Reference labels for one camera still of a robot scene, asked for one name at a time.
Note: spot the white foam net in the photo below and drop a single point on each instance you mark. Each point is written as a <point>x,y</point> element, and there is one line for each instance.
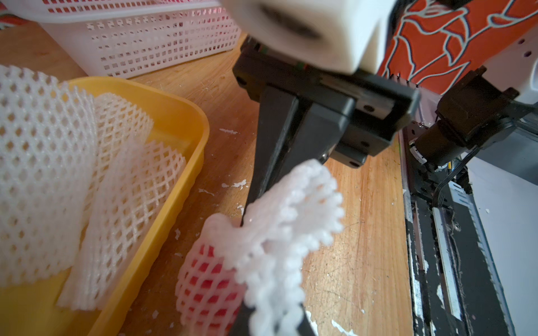
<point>134,190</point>
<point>48,152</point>
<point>117,119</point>

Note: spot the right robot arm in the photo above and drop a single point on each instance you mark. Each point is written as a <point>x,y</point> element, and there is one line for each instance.
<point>472,114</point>

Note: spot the netted apple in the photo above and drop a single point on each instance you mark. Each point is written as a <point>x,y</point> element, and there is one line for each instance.
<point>258,264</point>

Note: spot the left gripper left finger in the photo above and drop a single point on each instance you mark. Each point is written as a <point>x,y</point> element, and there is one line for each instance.
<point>240,326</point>

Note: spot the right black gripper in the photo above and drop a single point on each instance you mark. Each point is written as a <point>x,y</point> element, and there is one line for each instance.
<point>307,113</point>

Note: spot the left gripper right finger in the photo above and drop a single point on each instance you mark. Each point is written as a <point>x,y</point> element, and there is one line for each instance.
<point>305,328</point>

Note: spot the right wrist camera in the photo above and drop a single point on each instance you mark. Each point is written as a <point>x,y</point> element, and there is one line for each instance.
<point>336,35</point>

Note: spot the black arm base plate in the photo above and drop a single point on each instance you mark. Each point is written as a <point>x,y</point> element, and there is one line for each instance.
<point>455,288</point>

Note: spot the pink plastic basket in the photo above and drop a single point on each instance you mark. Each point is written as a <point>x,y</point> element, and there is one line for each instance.
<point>129,38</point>

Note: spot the yellow plastic tray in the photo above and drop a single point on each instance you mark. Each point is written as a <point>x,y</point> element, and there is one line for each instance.
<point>179,123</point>

